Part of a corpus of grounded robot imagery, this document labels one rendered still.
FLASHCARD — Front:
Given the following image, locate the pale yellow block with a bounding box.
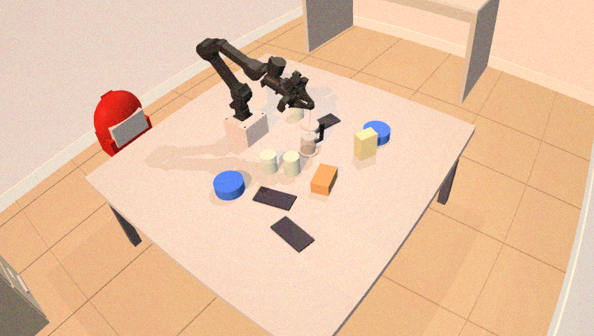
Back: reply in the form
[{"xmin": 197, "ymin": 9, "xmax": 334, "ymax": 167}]
[{"xmin": 354, "ymin": 127, "xmax": 378, "ymax": 161}]

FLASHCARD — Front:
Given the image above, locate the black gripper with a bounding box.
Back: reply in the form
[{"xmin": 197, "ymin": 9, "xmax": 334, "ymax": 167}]
[{"xmin": 274, "ymin": 76, "xmax": 315, "ymax": 113}]

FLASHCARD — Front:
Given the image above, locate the glass french press with black knob plunger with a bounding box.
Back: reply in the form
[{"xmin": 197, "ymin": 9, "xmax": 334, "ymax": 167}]
[{"xmin": 298, "ymin": 101, "xmax": 325, "ymax": 158}]

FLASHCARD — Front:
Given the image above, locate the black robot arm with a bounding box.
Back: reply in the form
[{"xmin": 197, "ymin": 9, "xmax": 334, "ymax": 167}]
[{"xmin": 196, "ymin": 38, "xmax": 302, "ymax": 122}]

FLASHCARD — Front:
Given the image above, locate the blue cylinder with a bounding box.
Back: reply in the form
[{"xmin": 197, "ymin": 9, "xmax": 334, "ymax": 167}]
[
  {"xmin": 213, "ymin": 170, "xmax": 245, "ymax": 201},
  {"xmin": 362, "ymin": 120, "xmax": 390, "ymax": 146}
]

